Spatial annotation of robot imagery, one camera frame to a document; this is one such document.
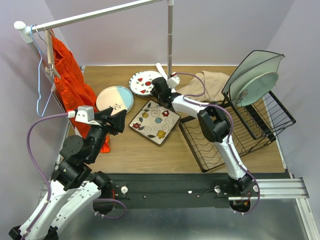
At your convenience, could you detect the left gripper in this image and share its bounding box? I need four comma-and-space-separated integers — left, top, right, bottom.
86, 107, 128, 163

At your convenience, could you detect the cream and teal plate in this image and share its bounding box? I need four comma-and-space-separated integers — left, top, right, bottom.
95, 85, 134, 115

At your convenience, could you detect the white blue rimmed plate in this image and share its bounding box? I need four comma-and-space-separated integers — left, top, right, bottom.
128, 70, 162, 94

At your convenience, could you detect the square leaf pattern plate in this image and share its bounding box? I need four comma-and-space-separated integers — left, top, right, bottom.
128, 100, 181, 146

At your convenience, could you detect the blue striped white plate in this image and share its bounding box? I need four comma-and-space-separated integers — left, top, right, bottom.
129, 86, 153, 98

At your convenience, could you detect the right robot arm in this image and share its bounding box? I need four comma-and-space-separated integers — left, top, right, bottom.
151, 77, 254, 196

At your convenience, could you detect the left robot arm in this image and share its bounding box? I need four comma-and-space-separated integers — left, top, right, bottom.
8, 105, 127, 240

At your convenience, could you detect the white clothes rack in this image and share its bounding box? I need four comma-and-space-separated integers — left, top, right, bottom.
13, 0, 186, 133

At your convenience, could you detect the beige cloth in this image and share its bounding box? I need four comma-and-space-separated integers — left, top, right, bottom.
177, 70, 230, 102

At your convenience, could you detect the orange garment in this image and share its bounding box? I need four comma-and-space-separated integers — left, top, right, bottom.
51, 36, 111, 154

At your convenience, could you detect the large square green plate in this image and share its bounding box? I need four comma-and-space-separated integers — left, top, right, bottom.
222, 50, 285, 94

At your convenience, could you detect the wooden clip hanger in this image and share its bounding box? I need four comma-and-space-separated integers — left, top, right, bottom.
44, 30, 61, 79

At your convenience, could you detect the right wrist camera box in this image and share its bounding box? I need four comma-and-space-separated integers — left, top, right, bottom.
166, 72, 180, 89

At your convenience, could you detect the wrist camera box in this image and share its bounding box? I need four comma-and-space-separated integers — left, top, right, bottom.
67, 105, 100, 126
166, 72, 180, 89

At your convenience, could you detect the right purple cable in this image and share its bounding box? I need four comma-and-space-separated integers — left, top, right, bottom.
171, 71, 261, 216

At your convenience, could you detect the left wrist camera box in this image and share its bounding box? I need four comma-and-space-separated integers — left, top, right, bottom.
67, 105, 100, 126

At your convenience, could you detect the blue wire hanger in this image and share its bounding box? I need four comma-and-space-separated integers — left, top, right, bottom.
30, 24, 53, 117

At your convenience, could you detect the black mounting rail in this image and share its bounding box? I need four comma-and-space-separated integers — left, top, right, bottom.
107, 173, 257, 209

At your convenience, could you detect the black wire dish rack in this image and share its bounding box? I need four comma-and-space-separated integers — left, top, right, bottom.
179, 91, 296, 173

